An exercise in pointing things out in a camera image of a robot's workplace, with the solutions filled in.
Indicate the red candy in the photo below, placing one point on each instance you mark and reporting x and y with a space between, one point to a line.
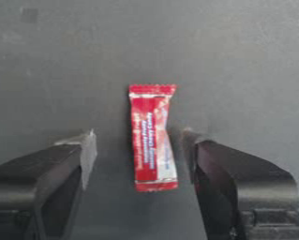
154 140

